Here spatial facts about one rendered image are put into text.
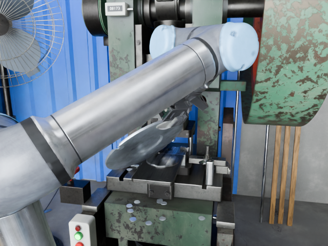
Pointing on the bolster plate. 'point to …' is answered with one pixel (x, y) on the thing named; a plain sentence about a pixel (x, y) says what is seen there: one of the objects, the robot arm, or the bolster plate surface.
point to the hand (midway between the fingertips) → (162, 124)
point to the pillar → (190, 145)
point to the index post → (209, 172)
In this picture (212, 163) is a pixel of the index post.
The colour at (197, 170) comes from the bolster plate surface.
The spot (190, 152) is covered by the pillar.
